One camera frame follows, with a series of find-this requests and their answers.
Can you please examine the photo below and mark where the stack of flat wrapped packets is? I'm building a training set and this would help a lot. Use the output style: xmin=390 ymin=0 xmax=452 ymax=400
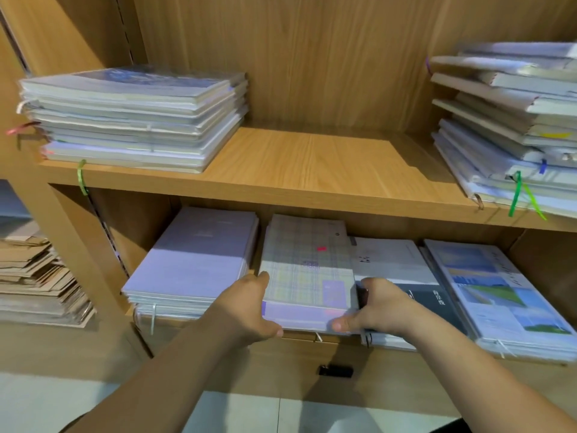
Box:
xmin=0 ymin=180 xmax=96 ymax=328

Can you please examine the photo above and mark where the person's right forearm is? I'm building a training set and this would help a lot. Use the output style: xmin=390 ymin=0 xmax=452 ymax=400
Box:
xmin=397 ymin=306 xmax=577 ymax=433

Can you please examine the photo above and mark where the dark blue script notebook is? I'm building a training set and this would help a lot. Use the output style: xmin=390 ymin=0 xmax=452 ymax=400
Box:
xmin=350 ymin=237 xmax=470 ymax=351

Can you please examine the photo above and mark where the pile of small notebooks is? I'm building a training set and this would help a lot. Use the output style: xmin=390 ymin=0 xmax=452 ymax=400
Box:
xmin=426 ymin=40 xmax=577 ymax=220

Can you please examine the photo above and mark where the person's left hand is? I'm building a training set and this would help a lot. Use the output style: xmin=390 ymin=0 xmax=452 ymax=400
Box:
xmin=206 ymin=272 xmax=285 ymax=348

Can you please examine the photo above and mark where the large plain lilac notebook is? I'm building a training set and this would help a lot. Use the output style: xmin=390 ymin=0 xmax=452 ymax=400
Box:
xmin=121 ymin=206 xmax=261 ymax=323

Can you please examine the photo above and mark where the pastel grid pattern notebook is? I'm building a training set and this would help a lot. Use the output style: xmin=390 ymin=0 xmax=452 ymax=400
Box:
xmin=260 ymin=214 xmax=360 ymax=334

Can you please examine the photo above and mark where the wooden shelf unit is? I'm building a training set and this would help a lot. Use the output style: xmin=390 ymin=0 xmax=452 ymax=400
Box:
xmin=0 ymin=0 xmax=577 ymax=420

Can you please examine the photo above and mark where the person's left forearm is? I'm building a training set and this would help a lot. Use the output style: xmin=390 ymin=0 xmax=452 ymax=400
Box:
xmin=67 ymin=324 xmax=264 ymax=433

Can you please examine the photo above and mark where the person's right hand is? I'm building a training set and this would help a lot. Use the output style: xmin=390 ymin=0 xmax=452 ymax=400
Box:
xmin=331 ymin=277 xmax=427 ymax=337

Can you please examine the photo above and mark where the small black shelf clip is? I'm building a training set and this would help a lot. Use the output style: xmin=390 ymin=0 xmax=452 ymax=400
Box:
xmin=317 ymin=363 xmax=355 ymax=379

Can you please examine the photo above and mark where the stack of large blue notebooks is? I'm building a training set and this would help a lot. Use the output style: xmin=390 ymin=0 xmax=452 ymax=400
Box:
xmin=7 ymin=67 xmax=250 ymax=174

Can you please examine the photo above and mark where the green field picture notebook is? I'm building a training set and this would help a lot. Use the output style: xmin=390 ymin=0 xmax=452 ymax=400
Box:
xmin=424 ymin=239 xmax=577 ymax=363

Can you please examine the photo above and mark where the person's black clothing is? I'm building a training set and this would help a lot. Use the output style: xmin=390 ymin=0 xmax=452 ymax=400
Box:
xmin=431 ymin=417 xmax=472 ymax=433

